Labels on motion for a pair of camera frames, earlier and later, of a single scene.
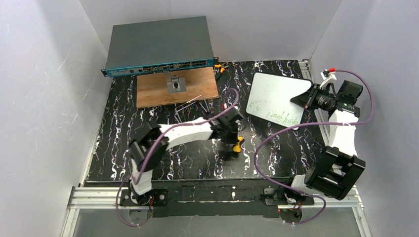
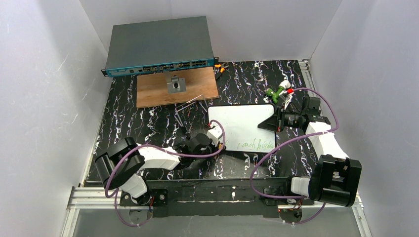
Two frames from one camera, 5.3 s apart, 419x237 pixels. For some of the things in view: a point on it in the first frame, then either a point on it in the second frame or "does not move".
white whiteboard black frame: (269, 98) → (241, 123)
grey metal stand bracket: (175, 84) does not move
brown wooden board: (152, 90) does not move
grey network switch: (159, 46) does not move
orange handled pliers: (223, 66) does not move
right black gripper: (311, 100) → (279, 120)
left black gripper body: (227, 138) → (185, 143)
